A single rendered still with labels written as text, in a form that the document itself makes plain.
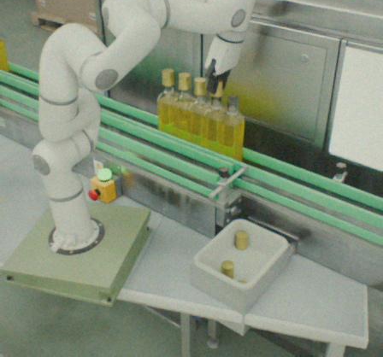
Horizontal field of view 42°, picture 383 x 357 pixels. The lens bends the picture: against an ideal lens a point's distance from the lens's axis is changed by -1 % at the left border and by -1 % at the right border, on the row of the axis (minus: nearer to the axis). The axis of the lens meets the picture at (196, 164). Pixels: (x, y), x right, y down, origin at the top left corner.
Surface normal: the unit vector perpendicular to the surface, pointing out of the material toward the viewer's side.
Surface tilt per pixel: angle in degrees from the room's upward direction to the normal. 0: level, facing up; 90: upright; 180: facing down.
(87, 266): 4
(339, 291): 0
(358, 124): 90
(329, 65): 90
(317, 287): 0
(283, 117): 90
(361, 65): 90
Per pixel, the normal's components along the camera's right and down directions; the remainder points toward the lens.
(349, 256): -0.61, 0.43
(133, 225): -0.06, -0.83
